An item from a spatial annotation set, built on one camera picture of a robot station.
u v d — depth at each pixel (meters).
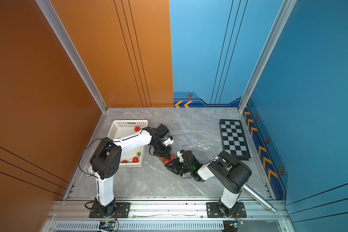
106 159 0.51
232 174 0.47
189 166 0.72
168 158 0.86
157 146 0.78
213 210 0.72
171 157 0.89
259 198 0.75
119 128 1.06
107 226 0.72
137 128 1.05
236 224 0.70
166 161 0.87
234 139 0.97
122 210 0.74
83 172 0.87
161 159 0.89
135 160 0.89
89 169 0.87
